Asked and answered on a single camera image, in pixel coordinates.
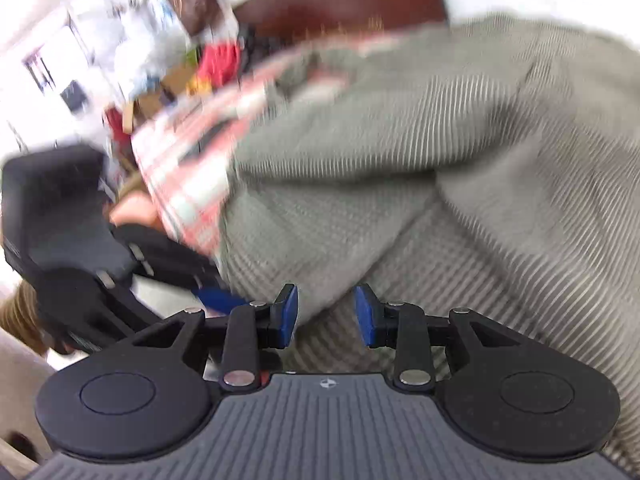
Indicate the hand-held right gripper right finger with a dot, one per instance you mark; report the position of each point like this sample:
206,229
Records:
364,317

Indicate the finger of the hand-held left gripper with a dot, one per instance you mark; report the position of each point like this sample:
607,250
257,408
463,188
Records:
170,255

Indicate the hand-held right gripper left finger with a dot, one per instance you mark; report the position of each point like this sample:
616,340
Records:
289,317

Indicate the olive patterned garment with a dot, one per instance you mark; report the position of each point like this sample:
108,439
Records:
400,160

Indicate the person's left hand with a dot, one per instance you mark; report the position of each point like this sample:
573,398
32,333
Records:
135,210

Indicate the red plaid bed sheet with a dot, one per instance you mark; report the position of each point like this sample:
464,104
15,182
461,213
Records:
190,180

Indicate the red bag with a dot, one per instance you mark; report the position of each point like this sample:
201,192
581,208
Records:
217,65

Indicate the brown wooden headboard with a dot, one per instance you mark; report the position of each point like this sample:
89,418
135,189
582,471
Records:
340,0

